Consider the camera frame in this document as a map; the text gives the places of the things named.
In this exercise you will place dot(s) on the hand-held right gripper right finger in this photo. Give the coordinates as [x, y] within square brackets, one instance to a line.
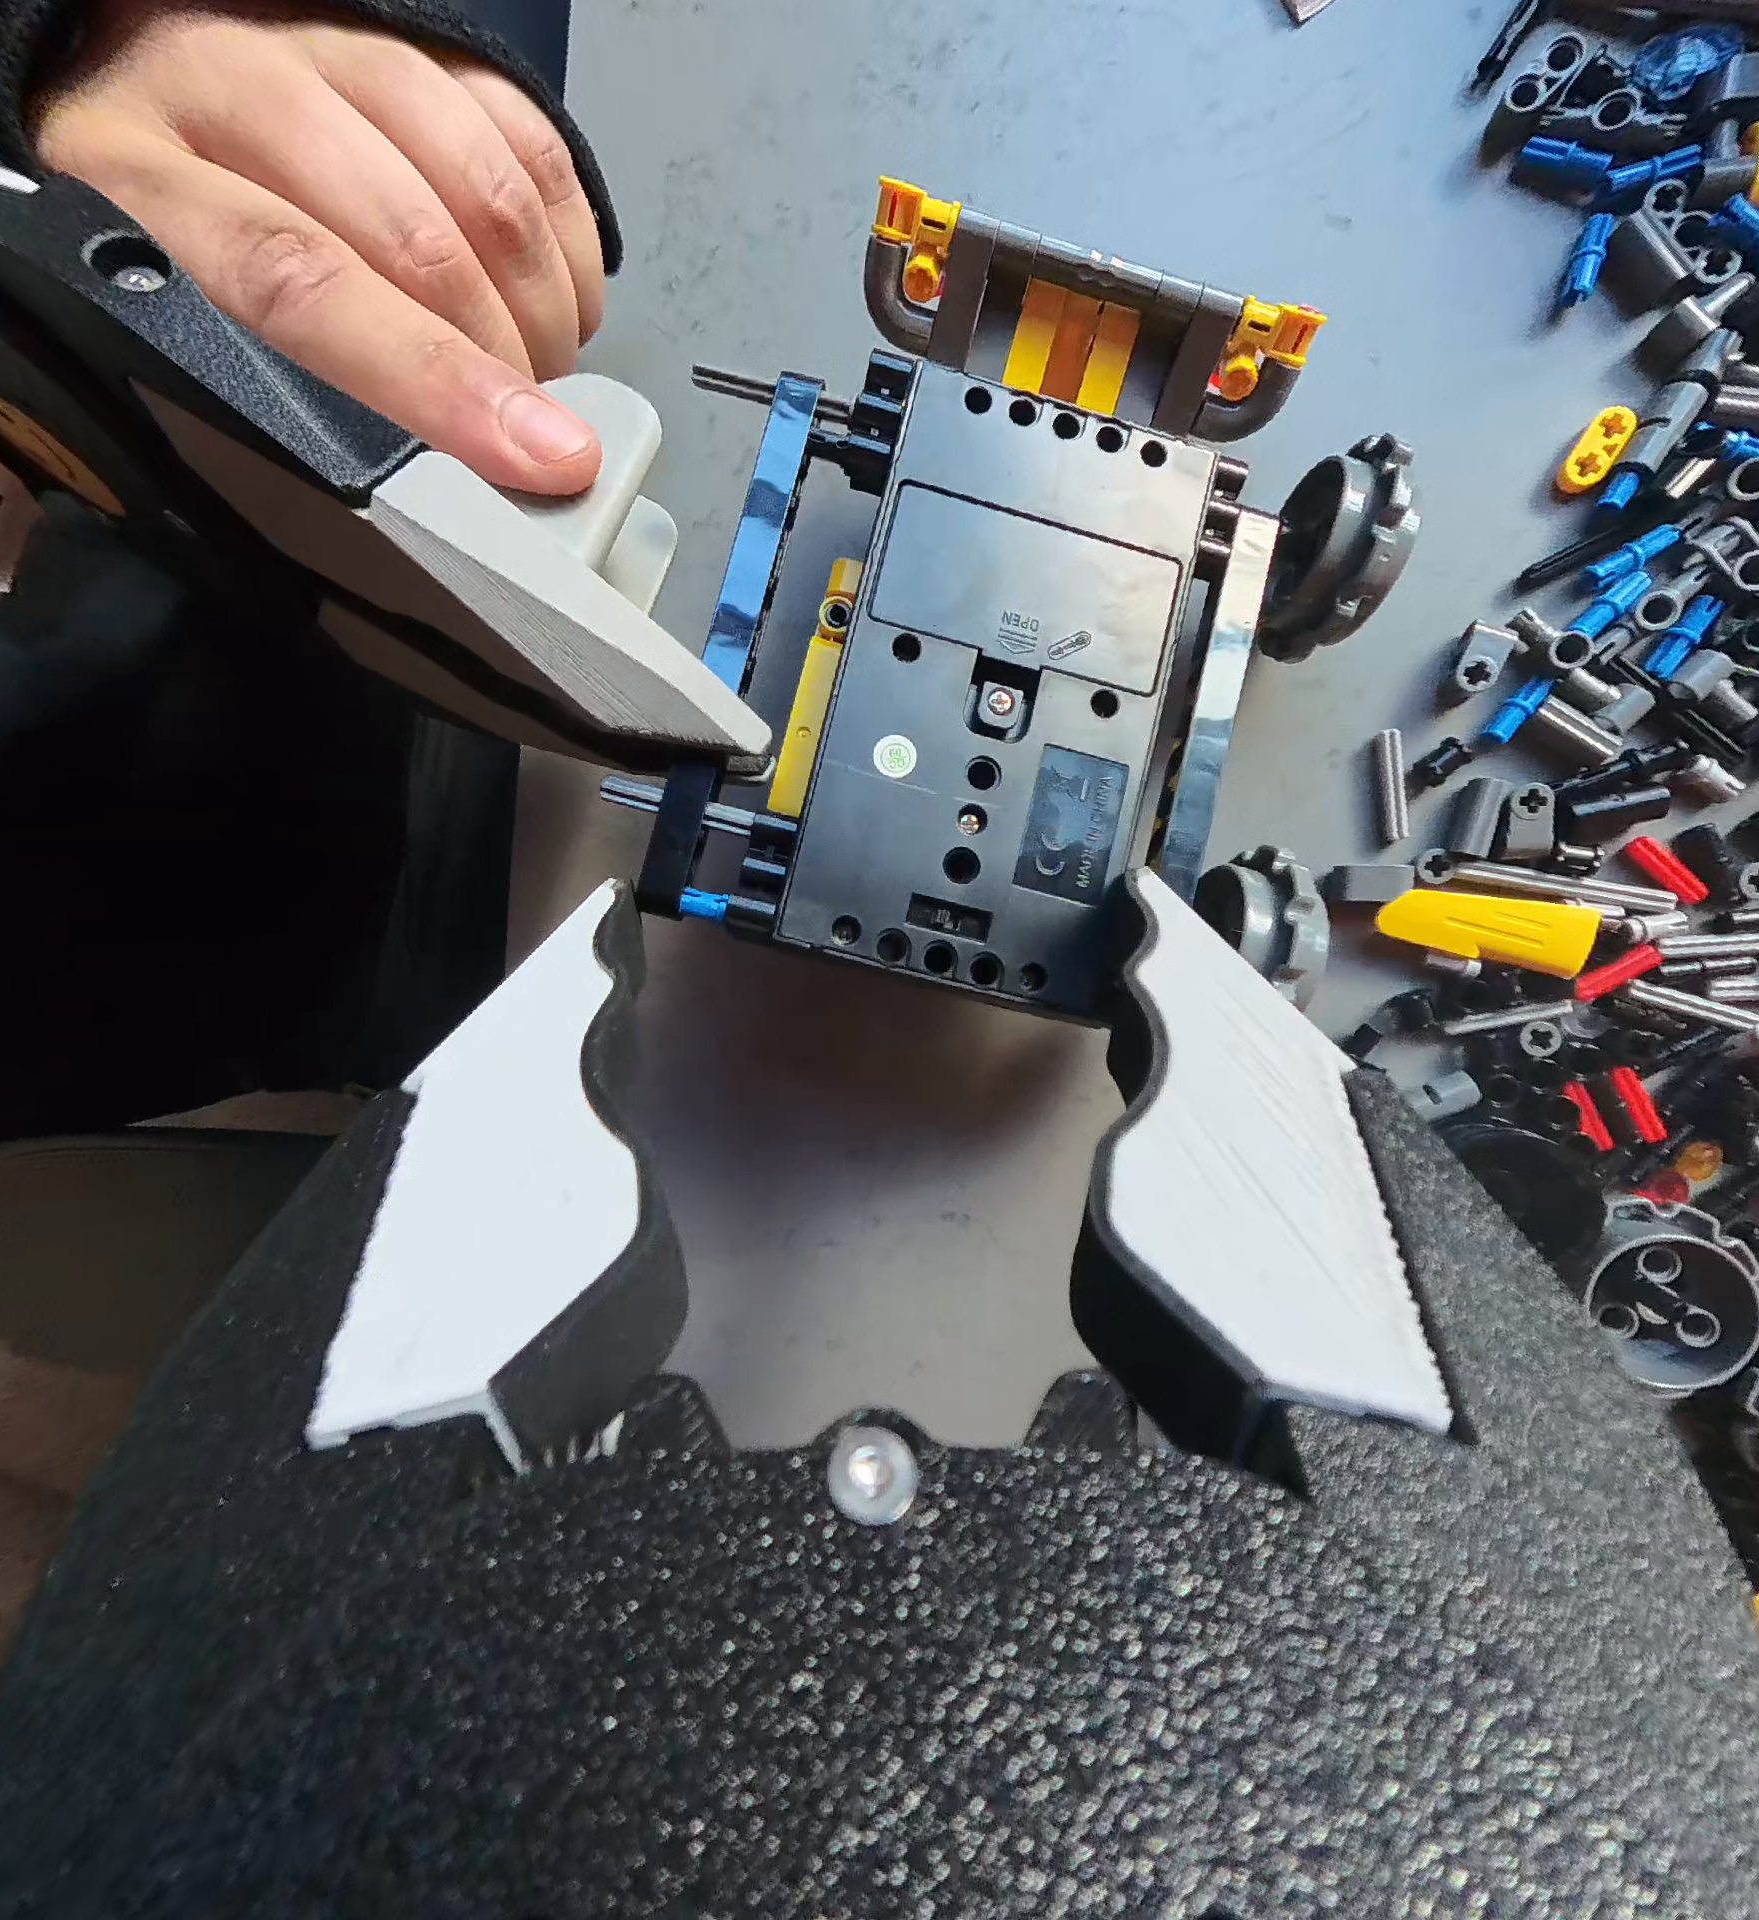
[1268, 1200]

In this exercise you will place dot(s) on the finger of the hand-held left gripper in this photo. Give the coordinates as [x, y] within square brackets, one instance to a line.
[519, 599]
[443, 682]

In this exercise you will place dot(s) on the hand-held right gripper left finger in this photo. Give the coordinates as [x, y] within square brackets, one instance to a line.
[474, 1230]

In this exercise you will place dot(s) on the black yellow toy block vehicle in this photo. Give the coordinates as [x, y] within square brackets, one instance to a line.
[968, 659]

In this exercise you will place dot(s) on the grey desk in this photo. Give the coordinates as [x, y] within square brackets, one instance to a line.
[759, 150]

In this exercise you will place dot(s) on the person's left hand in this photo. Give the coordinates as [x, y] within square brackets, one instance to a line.
[340, 196]

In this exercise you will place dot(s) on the pile of building block parts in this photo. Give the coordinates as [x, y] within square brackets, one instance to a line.
[1486, 922]

